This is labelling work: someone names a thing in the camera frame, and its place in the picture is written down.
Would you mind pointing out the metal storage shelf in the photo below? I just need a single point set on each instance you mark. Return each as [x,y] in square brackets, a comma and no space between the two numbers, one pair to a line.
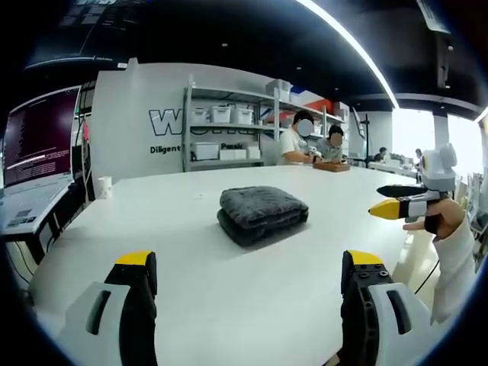
[228,126]

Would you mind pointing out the ceiling light strip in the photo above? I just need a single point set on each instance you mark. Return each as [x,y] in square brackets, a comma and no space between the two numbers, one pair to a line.
[354,45]

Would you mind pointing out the person's right hand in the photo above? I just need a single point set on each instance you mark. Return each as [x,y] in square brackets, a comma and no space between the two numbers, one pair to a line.
[446,217]

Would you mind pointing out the white storage bin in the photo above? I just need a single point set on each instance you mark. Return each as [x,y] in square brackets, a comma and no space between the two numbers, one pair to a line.
[199,115]
[206,151]
[221,114]
[244,115]
[280,88]

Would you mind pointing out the dark grey towel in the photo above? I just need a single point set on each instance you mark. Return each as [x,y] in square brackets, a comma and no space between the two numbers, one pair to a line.
[262,214]

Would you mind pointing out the wooden tray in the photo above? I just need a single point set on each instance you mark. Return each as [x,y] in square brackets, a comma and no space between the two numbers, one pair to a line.
[331,166]

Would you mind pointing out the open laptop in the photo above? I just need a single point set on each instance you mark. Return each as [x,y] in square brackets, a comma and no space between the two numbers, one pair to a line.
[36,160]

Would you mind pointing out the white paper cup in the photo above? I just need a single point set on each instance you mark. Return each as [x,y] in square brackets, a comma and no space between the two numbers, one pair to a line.
[104,187]

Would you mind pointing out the black stand pole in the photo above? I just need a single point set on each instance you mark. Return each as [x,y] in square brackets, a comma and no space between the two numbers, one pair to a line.
[366,141]

